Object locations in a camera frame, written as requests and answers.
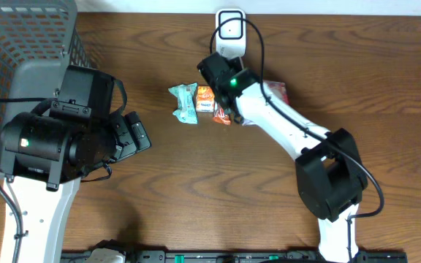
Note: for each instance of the orange chocolate bar wrapper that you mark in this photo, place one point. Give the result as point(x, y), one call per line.
point(219, 116)

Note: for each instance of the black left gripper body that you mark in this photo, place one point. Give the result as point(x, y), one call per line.
point(130, 135)

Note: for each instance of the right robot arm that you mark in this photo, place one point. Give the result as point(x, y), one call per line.
point(330, 175)

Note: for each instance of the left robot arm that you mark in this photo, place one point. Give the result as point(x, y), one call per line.
point(45, 159)

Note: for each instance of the grey plastic mesh basket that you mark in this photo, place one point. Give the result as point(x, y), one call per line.
point(38, 40)

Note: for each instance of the small orange box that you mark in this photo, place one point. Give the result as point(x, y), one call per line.
point(205, 99)

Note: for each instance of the teal snack packet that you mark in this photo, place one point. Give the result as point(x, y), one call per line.
point(185, 111)

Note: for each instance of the red purple rice packet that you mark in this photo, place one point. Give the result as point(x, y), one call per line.
point(278, 89)

